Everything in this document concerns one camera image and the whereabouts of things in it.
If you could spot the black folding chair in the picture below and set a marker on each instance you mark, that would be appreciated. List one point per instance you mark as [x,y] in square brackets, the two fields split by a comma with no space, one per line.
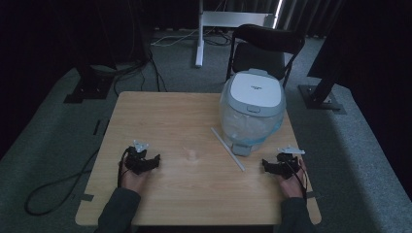
[262,48]

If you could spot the black stand with base plate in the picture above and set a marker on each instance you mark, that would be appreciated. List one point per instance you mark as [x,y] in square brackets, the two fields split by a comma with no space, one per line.
[89,87]
[322,97]

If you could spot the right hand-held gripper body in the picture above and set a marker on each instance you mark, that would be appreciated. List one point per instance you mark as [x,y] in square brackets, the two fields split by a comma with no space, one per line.
[288,160]

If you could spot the white desk frame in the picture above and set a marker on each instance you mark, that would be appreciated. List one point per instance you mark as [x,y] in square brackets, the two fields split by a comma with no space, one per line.
[200,39]

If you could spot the person's right hand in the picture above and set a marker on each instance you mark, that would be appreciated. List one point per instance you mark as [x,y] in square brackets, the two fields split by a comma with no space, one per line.
[291,186]

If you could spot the clear plastic cup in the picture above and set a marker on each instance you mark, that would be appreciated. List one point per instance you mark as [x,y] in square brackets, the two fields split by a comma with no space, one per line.
[191,155]

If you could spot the person's left hand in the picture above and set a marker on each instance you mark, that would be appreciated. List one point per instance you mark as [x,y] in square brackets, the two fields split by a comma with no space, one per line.
[134,181]

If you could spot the white straw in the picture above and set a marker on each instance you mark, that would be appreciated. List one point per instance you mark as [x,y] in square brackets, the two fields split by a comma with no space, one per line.
[227,149]

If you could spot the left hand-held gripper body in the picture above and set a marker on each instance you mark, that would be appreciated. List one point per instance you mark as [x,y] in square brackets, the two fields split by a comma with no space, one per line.
[137,155]

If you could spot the bright metal pole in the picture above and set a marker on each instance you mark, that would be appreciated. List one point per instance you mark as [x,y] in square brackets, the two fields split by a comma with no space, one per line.
[278,13]

